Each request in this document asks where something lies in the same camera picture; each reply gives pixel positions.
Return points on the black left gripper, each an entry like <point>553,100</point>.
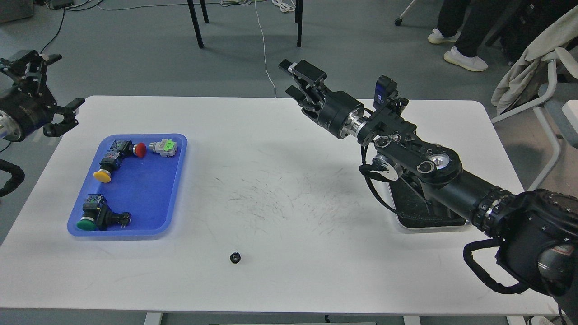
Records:
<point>31,105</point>

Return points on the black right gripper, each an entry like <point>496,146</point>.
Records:
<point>330,110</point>

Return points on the small black gear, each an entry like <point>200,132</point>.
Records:
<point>235,257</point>

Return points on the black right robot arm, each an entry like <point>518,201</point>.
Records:
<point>532,236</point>

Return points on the white rolling chair base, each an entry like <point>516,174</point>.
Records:
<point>404,13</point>

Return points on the blue plastic tray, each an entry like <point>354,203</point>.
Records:
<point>145,187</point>

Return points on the silver metal tray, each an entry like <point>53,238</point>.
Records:
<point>415,211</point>

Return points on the white chair with beige cloth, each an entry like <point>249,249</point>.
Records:
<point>545,52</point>

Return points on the yellow push button switch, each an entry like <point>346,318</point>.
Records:
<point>110,162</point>

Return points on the red push button switch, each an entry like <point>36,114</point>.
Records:
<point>126,148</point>

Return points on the green push button switch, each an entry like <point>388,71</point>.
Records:
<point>97,215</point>

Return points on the grey green switch part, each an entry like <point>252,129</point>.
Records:
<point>164,147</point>

